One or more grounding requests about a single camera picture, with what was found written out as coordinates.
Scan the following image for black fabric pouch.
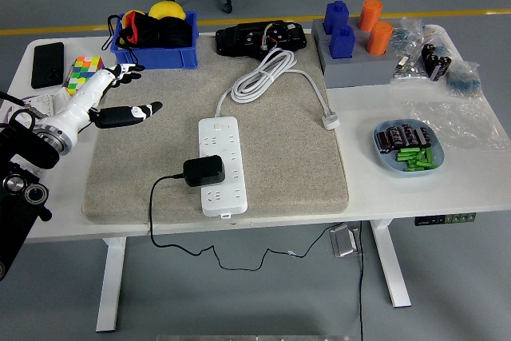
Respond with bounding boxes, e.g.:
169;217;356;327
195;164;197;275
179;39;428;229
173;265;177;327
137;16;193;49

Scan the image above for grey block holder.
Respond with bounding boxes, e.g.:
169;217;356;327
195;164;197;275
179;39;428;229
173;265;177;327
311;17;397;89

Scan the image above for orange cylinder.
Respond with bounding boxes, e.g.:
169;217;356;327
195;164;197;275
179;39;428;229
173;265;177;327
357;0;384;33
366;20;394;57

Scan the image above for blue plastic bin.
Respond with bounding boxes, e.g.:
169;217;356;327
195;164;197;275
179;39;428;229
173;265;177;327
109;10;200;70

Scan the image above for white power cord with plug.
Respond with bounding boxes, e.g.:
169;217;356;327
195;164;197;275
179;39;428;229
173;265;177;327
215;47;342;131

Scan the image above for blue square block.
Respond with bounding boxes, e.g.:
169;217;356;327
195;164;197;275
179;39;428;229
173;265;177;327
329;24;356;61
323;0;351;35

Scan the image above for multicolour puzzle cube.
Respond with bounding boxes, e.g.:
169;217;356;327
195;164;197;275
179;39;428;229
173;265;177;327
65;55;105;97

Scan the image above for white table leg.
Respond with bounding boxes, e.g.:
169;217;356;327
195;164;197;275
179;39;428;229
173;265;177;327
95;236;128;333
369;219;412;309

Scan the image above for clear bag silver parts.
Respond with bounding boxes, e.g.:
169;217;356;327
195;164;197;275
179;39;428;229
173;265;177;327
389;51;434;86

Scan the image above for black smartphone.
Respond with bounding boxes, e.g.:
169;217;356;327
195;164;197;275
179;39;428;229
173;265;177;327
30;42;65;90

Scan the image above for grey-brown mat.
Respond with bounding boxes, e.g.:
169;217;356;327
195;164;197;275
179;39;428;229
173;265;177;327
81;33;351;225

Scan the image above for thin black adapter cord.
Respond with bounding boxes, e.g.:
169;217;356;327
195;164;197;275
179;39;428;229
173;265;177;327
149;172;348;272

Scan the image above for white socket cover panel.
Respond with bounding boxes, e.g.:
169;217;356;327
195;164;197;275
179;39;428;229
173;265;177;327
51;85;73;110

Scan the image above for clear bag small blue parts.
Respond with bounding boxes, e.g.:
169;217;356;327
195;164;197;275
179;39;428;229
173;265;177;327
393;16;426;54

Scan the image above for silver foot pedal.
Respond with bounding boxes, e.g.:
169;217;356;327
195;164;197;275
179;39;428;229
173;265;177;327
329;224;362;258

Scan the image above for clear bag tan parts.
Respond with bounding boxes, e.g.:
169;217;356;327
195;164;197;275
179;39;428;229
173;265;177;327
422;23;449;50

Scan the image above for white power strip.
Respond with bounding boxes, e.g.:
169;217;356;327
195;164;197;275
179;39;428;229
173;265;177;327
198;116;248;220

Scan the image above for light blue plate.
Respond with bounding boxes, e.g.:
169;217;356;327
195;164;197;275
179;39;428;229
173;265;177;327
372;118;446;177

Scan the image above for empty clear plastic bag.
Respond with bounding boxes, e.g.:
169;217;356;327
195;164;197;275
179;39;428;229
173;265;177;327
402;95;511;150

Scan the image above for black pedal cable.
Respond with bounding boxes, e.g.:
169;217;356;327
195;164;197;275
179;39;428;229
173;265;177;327
357;220;366;341

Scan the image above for black table control panel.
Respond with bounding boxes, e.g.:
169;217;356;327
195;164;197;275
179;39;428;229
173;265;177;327
414;212;477;227

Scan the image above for red yellow drawstring pouch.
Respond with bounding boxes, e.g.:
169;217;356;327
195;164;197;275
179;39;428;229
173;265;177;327
101;9;151;70

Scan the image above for yellow ball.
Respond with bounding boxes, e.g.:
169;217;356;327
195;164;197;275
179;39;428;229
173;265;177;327
148;0;187;22

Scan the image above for clear bag blue resistors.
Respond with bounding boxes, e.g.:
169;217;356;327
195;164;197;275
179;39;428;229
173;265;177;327
445;60;486;99

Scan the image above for clear bag black capacitors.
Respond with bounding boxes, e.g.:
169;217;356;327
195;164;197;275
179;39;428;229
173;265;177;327
421;42;453;82

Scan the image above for black electronic device with wires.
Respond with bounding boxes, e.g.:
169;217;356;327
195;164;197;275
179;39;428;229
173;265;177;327
215;20;308;58

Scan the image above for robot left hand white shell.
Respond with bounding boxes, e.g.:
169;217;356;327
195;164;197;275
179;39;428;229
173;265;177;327
38;62;164;155

